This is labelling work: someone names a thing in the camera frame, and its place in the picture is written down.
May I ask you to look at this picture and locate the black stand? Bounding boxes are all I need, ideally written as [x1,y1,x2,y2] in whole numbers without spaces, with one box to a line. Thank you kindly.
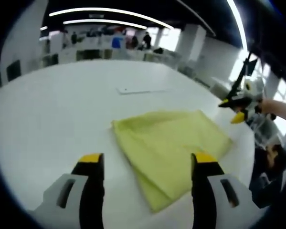
[218,52,251,105]

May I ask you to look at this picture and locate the row of white office desks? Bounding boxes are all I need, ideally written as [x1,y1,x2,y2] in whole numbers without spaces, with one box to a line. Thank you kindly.
[41,46,183,70]

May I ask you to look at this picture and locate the yellow black blue garment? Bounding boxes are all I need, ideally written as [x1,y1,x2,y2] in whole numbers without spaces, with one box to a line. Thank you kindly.
[111,109,234,213]

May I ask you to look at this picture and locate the long ceiling light strip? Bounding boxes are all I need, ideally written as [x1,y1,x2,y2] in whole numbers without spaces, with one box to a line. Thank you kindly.
[63,19,148,30]
[49,7,175,30]
[227,0,248,50]

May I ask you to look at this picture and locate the small black monitor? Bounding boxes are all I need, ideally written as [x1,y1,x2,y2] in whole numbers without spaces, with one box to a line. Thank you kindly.
[244,59,258,76]

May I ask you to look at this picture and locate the black box cabinet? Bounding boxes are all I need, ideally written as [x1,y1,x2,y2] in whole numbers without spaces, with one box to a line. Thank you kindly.
[6,59,21,82]

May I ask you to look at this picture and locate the blue object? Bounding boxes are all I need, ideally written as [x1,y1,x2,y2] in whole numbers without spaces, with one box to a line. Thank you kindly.
[112,37,124,49]

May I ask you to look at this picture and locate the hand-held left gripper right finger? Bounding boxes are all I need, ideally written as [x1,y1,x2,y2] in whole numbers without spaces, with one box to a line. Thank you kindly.
[191,152,265,229]

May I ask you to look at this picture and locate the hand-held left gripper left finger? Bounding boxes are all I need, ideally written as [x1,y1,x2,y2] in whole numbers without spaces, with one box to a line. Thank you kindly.
[28,153,106,229]

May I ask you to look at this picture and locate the person's right hand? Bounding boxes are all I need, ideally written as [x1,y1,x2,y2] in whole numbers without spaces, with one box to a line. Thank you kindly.
[260,99,276,115]

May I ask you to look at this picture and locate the white square pillar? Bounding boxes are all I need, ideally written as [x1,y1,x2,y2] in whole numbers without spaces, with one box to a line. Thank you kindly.
[0,0,49,81]
[178,23,207,64]

